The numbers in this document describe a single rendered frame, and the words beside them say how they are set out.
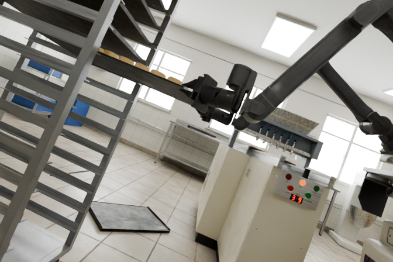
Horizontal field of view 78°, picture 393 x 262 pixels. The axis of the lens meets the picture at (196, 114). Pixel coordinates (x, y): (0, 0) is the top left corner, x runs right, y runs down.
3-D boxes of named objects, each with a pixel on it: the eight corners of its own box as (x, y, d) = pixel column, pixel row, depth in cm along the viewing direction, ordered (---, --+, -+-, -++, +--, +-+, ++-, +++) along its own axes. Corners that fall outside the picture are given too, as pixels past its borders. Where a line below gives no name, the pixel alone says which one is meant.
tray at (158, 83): (195, 107, 110) (196, 104, 110) (183, 88, 71) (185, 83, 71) (82, 59, 118) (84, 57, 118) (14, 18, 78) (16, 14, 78)
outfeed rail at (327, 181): (253, 157, 331) (255, 152, 331) (255, 157, 331) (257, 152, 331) (327, 187, 131) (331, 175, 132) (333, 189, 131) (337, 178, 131)
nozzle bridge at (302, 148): (226, 145, 239) (238, 113, 242) (295, 174, 235) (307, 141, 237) (228, 146, 207) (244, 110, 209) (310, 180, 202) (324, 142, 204)
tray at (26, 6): (144, 65, 115) (145, 62, 115) (106, 24, 75) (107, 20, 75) (38, 23, 122) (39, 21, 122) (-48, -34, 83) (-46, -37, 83)
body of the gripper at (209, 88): (213, 81, 74) (233, 86, 70) (200, 112, 74) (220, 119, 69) (202, 72, 69) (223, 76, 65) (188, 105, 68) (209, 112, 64)
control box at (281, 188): (272, 192, 136) (281, 168, 137) (313, 209, 134) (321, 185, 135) (274, 193, 132) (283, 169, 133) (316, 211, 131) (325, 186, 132)
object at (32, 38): (140, 85, 115) (143, 79, 115) (138, 83, 112) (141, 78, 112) (28, 40, 123) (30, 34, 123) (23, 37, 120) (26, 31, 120)
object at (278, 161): (233, 148, 333) (235, 144, 333) (235, 149, 333) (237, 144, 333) (276, 166, 133) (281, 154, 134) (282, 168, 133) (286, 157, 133)
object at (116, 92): (133, 102, 114) (135, 96, 114) (131, 101, 111) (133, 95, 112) (20, 55, 122) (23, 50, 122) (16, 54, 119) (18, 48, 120)
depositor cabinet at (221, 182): (196, 200, 328) (219, 142, 334) (246, 222, 323) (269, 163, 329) (190, 241, 201) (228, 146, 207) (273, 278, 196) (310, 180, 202)
